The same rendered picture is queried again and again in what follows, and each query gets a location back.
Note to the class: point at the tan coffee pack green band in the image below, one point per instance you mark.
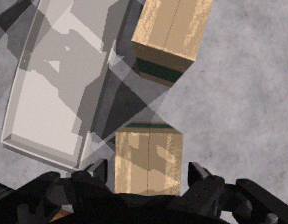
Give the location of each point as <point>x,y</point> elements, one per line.
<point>171,30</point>
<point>148,160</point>

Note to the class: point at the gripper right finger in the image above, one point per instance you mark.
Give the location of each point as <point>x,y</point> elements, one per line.
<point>235,200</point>

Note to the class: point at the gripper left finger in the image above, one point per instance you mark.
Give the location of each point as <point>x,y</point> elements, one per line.
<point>45,196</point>

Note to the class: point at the white shallow tray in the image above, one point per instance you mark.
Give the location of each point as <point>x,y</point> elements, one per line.
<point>51,100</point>

